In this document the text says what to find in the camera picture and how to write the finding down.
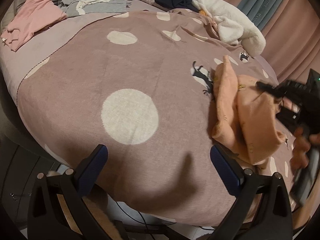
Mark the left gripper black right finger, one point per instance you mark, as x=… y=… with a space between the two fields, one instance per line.
x=273 y=217

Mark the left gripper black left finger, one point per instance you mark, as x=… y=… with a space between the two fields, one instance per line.
x=45 y=215

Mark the peach cartoon print garment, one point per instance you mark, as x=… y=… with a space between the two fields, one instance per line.
x=246 y=116

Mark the person's right hand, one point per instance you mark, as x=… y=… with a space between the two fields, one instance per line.
x=301 y=146

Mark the pink and teal curtain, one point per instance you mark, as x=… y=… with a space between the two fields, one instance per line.
x=292 y=36

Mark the white fluffy plush garment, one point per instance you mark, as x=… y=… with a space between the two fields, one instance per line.
x=233 y=26

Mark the mauve polka dot bedspread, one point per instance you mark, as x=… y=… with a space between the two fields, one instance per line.
x=140 y=83

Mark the navy blue garment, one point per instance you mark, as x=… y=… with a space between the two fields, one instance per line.
x=177 y=4

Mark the pink garment on bed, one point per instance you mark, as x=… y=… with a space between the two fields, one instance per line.
x=33 y=16

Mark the grey striped garment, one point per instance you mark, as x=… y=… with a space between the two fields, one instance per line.
x=74 y=8

